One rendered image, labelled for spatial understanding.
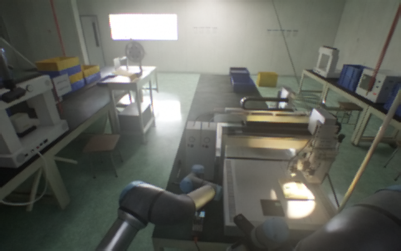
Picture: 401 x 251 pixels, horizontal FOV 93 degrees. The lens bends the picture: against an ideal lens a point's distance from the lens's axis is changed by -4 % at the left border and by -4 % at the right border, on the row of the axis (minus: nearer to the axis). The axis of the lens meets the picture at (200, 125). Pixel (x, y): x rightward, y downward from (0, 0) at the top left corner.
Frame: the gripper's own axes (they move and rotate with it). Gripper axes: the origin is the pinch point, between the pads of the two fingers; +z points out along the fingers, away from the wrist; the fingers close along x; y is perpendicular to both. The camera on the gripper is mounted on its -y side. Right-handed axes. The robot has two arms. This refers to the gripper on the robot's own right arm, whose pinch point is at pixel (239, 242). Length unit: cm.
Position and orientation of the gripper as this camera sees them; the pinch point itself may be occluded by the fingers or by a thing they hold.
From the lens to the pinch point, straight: 106.6
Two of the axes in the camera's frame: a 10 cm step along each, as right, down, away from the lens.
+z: -1.8, 6.3, 7.6
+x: 8.6, -2.7, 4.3
